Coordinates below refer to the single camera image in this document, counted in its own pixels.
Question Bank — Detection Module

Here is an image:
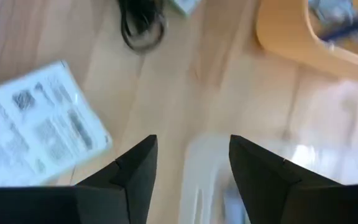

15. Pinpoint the clear plastic zip bag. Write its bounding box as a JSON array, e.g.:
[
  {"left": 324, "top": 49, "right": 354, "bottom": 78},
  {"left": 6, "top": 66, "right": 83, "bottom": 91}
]
[{"left": 178, "top": 79, "right": 358, "bottom": 224}]

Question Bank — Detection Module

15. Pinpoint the black cable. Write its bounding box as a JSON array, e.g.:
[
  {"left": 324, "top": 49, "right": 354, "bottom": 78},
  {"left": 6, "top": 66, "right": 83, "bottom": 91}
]
[{"left": 116, "top": 0, "right": 167, "bottom": 52}]

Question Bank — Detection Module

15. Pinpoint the dark blue pen-shaped item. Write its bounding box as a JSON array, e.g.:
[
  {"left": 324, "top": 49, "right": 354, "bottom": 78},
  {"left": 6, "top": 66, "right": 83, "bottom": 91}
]
[{"left": 318, "top": 15, "right": 358, "bottom": 43}]

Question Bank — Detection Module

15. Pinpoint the orange plastic bin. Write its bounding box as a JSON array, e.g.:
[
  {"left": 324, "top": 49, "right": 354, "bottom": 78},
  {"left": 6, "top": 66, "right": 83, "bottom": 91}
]
[{"left": 255, "top": 0, "right": 358, "bottom": 82}]

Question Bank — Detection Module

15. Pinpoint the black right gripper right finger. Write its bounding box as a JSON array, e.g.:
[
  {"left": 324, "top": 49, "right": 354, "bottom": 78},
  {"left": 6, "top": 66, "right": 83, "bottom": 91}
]
[{"left": 228, "top": 134, "right": 343, "bottom": 224}]

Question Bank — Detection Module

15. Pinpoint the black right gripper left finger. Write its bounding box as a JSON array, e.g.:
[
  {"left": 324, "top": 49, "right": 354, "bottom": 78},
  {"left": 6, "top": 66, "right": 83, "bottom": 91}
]
[{"left": 75, "top": 134, "right": 158, "bottom": 224}]

